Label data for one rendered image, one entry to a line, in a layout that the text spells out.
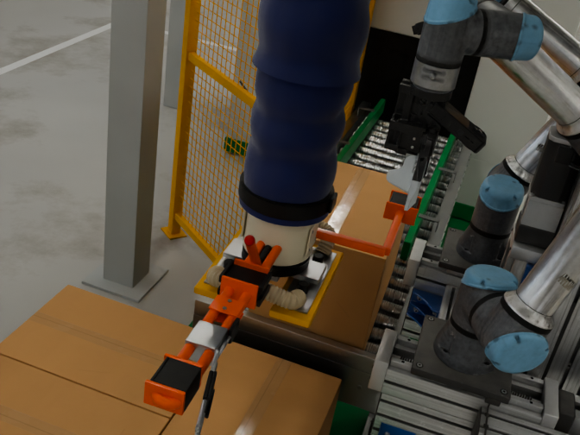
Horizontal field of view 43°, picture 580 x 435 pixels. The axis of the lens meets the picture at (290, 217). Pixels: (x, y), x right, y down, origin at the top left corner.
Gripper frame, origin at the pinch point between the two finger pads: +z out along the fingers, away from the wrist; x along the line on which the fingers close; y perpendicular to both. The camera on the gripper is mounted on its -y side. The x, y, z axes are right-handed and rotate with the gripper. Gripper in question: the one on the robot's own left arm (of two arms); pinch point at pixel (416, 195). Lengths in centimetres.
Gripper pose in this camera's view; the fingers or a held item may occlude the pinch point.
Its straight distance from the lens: 134.6
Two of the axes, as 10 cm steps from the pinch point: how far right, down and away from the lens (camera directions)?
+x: -3.0, 4.3, -8.5
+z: -1.5, 8.6, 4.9
